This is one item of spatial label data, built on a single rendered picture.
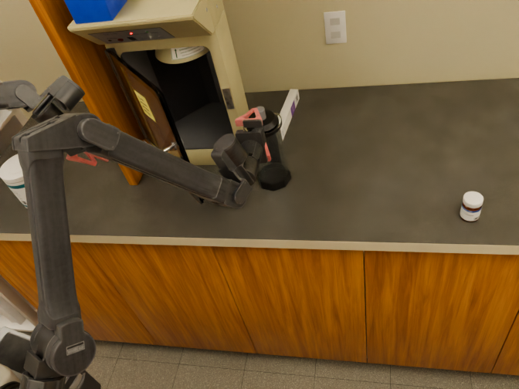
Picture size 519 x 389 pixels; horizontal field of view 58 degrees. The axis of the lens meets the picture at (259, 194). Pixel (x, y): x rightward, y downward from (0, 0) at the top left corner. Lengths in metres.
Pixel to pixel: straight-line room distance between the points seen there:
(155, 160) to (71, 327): 0.33
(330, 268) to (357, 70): 0.74
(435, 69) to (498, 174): 0.50
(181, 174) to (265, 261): 0.56
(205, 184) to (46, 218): 0.34
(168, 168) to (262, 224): 0.47
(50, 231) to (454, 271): 1.05
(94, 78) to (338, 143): 0.76
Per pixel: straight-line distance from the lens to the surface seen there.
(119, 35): 1.26
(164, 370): 2.28
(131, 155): 0.90
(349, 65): 1.77
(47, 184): 0.84
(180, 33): 1.22
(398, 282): 1.48
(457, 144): 1.54
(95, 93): 1.42
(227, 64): 1.32
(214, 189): 1.02
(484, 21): 1.73
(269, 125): 1.27
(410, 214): 1.33
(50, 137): 0.82
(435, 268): 1.42
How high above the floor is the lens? 1.96
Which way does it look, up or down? 46 degrees down
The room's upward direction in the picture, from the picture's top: 15 degrees counter-clockwise
